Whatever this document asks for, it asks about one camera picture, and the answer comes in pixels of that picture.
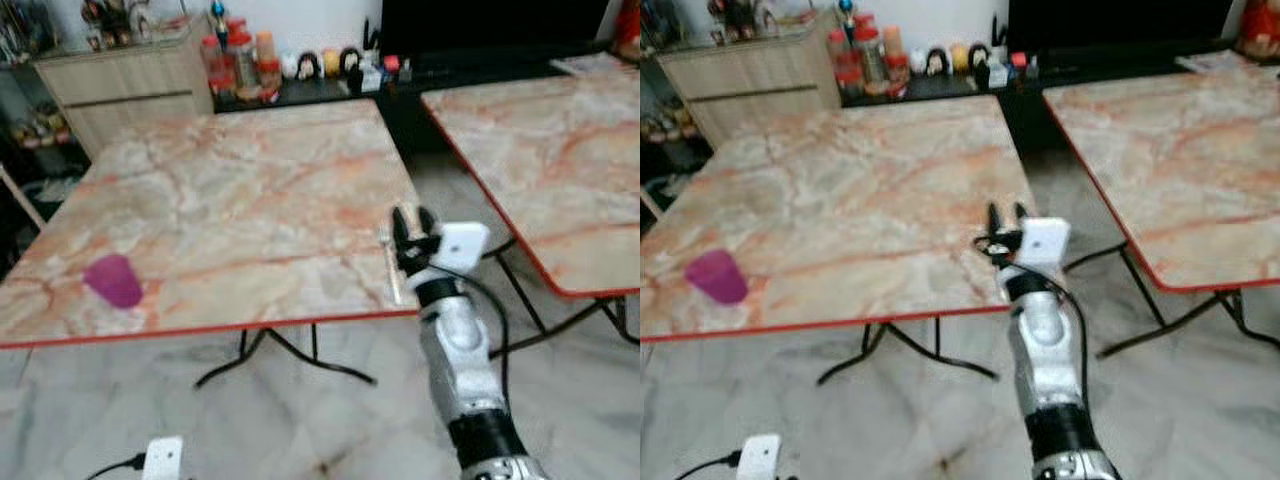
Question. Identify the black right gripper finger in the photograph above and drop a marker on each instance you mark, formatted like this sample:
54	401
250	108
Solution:
401	225
1022	217
425	222
996	220

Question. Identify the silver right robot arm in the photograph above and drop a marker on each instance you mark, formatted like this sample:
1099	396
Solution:
462	350
1045	350

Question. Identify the silver metal fork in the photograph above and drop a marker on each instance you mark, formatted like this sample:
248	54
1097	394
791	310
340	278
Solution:
391	275

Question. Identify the black TV bench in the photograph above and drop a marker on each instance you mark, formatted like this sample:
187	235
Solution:
400	110
1020	110

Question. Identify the marble folding table red edge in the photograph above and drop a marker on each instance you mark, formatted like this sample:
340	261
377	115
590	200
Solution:
1180	150
550	150
230	200
840	195

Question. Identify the white figurine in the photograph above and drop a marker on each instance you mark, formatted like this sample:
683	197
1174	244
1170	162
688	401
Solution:
917	62
290	67

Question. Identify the orange-top red jar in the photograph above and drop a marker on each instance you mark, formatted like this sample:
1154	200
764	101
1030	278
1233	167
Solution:
895	62
268	68

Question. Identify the black television screen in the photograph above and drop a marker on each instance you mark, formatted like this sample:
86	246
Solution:
490	25
1120	22

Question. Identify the tall red-lid jar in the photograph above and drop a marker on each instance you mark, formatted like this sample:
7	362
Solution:
869	50
242	55

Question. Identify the small red-lid jar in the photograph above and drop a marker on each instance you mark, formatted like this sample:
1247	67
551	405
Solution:
211	65
839	60

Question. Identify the printed magazine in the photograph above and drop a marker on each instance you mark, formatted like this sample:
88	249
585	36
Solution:
1215	60

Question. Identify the dark cluttered shelf unit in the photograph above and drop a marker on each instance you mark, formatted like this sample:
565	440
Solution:
30	130
665	125

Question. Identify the red ornament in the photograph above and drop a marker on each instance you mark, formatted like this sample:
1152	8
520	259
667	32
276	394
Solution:
1260	28
628	30

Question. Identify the light wooden cabinet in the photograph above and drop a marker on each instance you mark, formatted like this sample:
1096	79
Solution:
750	85
130	90

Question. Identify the purple plastic cup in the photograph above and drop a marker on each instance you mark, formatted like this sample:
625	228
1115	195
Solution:
717	277
113	281

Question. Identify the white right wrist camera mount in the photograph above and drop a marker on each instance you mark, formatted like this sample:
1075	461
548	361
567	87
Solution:
1044	240
463	245

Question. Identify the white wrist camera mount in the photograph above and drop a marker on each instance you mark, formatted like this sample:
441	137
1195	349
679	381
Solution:
463	245
760	456
1044	240
163	458

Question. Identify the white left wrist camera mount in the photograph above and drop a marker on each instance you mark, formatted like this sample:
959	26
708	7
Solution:
163	458
760	456

